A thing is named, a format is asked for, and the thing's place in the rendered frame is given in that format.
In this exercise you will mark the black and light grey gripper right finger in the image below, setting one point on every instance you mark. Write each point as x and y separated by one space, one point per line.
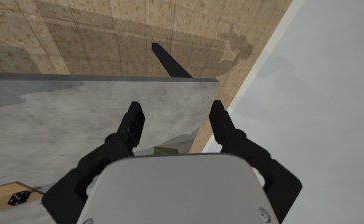
281 186

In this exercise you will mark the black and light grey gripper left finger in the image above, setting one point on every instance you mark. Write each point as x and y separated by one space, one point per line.
66 199

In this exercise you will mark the tan mat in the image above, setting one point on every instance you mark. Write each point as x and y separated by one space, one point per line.
7 190

